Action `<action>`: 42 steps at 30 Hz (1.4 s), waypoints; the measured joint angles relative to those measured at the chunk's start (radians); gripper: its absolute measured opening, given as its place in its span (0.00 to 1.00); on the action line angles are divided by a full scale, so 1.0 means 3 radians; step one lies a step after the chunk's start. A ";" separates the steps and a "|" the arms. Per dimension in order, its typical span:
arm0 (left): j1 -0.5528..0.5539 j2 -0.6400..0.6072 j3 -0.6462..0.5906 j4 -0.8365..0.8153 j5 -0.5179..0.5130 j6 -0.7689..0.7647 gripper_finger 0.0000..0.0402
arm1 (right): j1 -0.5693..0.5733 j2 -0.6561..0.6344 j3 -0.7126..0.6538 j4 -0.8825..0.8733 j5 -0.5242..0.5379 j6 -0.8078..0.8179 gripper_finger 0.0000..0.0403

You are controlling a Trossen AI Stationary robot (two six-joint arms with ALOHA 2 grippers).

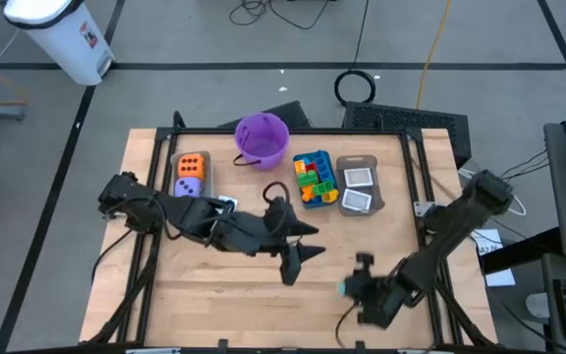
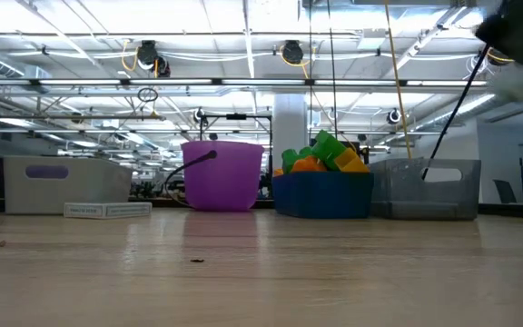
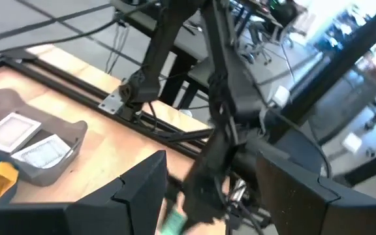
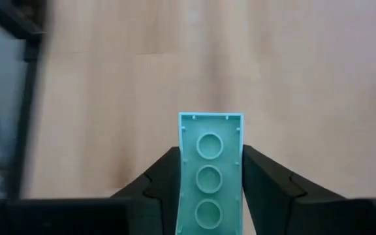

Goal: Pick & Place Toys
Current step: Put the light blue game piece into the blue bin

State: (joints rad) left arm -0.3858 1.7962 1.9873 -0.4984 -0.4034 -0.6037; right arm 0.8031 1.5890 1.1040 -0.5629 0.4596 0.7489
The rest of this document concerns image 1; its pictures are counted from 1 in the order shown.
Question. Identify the purple pumpkin face bucket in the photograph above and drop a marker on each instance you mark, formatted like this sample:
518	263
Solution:
262	140

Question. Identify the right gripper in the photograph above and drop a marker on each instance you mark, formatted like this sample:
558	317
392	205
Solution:
381	300

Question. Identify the light grey plastic bin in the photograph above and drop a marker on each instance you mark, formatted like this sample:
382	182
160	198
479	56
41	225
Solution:
209	182

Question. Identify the mint green tile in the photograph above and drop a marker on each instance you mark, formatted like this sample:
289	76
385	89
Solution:
342	289

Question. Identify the green studded toy brick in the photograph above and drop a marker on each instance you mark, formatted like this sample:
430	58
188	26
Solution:
323	188

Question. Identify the large blue toy block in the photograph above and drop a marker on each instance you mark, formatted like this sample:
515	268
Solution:
324	164

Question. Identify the black panel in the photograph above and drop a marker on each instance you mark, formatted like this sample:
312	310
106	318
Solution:
298	115

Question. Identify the green rectangular toy block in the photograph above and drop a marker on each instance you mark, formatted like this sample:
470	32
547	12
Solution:
307	179

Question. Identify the black perforated case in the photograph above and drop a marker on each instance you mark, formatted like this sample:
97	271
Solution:
401	118

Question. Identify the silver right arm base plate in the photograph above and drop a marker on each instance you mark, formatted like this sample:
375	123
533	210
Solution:
421	209

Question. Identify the silver aluminium rail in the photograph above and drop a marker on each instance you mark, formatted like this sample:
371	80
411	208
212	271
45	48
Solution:
425	351
152	351

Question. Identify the printed white paper sheet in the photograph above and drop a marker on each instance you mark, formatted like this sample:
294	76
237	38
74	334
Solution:
489	243

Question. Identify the white picture card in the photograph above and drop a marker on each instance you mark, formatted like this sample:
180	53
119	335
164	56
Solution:
358	177

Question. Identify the smoky translucent plastic bin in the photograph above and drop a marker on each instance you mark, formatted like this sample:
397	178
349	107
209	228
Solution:
361	161

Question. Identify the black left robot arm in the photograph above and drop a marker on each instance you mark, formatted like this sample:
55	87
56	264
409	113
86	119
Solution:
185	216

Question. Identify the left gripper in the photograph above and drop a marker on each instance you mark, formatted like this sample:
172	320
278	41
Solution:
278	231

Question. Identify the orange foam dice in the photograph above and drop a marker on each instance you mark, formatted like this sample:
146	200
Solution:
191	166

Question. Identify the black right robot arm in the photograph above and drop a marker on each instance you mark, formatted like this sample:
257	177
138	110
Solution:
455	231

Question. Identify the yellow studded toy brick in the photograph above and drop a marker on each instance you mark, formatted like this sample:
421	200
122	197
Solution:
330	196

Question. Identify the orange triangular toy block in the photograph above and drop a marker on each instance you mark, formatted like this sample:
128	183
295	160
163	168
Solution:
308	194

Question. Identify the teal plastic tray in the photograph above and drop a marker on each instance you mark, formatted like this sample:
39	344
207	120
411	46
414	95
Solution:
338	162

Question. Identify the black table clamp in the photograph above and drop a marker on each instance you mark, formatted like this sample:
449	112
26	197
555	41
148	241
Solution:
360	347
222	346

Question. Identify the grey computer mouse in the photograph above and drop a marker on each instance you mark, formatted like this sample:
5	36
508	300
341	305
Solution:
538	305

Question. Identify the blue-backed playing card deck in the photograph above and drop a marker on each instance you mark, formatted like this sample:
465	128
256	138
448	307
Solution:
229	201

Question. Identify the purple foam dice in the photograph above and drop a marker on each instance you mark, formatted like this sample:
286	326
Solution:
188	188

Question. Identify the white trash can black lid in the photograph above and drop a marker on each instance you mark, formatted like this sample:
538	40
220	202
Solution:
67	44

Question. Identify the plain white paper sheet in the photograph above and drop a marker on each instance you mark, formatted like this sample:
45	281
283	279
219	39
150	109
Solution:
500	278

